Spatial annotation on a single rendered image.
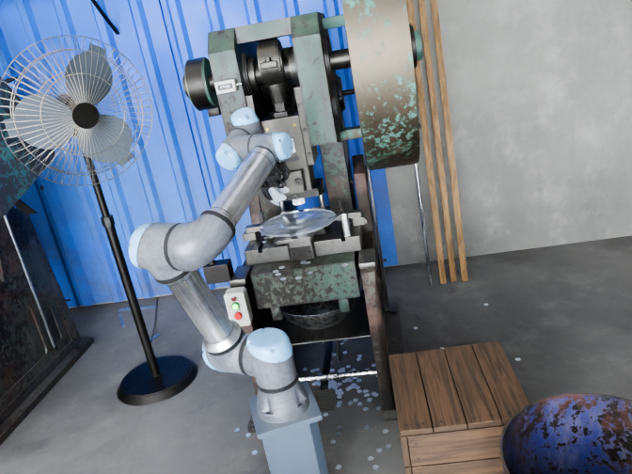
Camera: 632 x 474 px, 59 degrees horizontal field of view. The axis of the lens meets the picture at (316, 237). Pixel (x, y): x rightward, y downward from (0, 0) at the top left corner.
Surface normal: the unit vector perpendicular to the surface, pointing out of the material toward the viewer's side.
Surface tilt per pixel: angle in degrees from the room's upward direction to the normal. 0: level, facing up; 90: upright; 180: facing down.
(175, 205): 90
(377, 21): 77
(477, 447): 90
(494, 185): 90
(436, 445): 90
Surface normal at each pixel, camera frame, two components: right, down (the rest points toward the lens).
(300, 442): 0.24, 0.29
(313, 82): -0.07, 0.35
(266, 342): -0.06, -0.92
